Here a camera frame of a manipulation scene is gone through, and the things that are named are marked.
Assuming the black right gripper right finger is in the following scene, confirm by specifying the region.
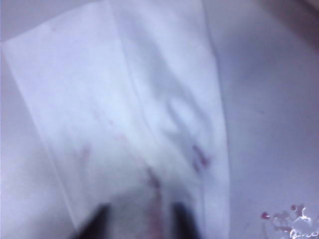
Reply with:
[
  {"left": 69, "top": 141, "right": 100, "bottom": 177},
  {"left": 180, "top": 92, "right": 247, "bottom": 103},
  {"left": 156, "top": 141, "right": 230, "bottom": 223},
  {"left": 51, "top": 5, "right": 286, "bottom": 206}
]
[{"left": 171, "top": 202, "right": 199, "bottom": 239}]

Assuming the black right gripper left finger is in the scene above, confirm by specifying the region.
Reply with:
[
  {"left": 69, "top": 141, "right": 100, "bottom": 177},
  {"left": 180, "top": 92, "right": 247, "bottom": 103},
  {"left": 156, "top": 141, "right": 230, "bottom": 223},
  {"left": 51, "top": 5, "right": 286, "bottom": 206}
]
[{"left": 79, "top": 203, "right": 112, "bottom": 239}]

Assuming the white wet wipe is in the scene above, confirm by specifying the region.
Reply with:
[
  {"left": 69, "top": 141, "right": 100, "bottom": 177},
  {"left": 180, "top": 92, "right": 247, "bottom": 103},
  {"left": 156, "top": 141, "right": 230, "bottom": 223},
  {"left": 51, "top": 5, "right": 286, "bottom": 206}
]
[{"left": 3, "top": 0, "right": 231, "bottom": 239}]

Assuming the red cherry juice stain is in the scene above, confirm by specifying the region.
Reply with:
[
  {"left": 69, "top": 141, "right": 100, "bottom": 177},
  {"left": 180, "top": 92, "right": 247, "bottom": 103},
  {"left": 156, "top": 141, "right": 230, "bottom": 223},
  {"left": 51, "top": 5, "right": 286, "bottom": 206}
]
[{"left": 260, "top": 203, "right": 316, "bottom": 239}]

